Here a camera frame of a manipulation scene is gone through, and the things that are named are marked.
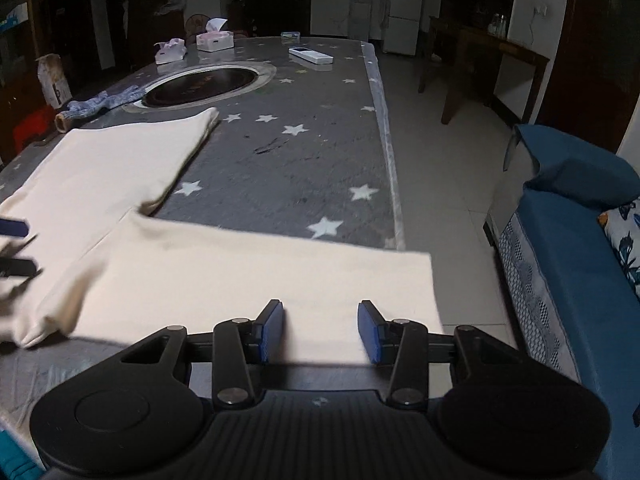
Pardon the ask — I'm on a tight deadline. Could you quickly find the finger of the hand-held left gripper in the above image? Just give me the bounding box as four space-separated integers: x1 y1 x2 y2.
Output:
0 217 32 237
0 257 41 279

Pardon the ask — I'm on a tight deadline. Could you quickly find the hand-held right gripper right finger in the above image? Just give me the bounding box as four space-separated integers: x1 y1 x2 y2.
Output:
357 300 521 410

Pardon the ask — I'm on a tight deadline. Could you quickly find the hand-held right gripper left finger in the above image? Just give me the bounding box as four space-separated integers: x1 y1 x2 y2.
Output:
121 300 286 409

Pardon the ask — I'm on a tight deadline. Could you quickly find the cream sweater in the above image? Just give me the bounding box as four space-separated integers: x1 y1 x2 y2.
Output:
0 106 444 364

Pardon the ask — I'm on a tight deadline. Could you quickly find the red plastic stool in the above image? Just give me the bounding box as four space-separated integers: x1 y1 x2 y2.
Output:
12 110 56 154

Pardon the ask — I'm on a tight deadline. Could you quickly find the white and brown paper bag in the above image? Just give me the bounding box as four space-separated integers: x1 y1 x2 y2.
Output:
36 53 71 109

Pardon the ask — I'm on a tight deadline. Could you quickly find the blue knit cloth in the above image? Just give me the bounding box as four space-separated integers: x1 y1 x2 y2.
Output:
66 85 147 121

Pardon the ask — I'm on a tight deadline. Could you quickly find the grey star-print tablecloth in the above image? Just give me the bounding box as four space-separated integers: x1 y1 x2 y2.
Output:
0 36 407 428

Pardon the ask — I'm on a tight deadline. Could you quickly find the blue sofa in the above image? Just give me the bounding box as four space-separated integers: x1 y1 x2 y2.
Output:
482 124 640 480

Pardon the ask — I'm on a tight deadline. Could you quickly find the wooden display cabinet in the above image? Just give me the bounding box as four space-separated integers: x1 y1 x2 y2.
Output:
0 0 187 161

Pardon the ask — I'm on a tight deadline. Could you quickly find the small white tissue pack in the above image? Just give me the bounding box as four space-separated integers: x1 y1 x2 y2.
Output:
154 38 189 65

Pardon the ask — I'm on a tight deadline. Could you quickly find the round black inset cooktop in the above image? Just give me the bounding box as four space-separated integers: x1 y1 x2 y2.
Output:
122 61 277 113

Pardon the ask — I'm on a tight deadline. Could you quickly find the blue sofa cushion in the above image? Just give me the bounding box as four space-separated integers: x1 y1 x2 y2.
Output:
514 124 637 211

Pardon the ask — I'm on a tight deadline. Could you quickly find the electric fan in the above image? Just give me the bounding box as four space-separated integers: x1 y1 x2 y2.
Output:
184 12 209 44

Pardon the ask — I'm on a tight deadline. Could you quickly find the patterned pillow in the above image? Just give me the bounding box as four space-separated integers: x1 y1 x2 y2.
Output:
597 197 640 304

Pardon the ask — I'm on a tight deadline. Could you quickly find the pink tissue box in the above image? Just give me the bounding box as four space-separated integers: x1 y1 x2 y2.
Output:
195 18 235 52

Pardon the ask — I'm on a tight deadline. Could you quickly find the white remote control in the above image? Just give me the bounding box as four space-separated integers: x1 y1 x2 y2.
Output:
288 47 333 66

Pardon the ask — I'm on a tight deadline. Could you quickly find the wooden desk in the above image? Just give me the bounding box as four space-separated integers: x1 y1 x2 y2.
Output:
417 15 551 126

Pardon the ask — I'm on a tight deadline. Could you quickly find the white water dispenser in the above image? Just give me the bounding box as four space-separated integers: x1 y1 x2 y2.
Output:
348 0 374 41

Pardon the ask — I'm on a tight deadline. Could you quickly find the white refrigerator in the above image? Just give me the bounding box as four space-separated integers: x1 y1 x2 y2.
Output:
382 0 426 56

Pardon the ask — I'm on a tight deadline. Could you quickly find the brown wooden door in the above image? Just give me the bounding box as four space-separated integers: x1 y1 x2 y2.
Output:
535 0 640 153

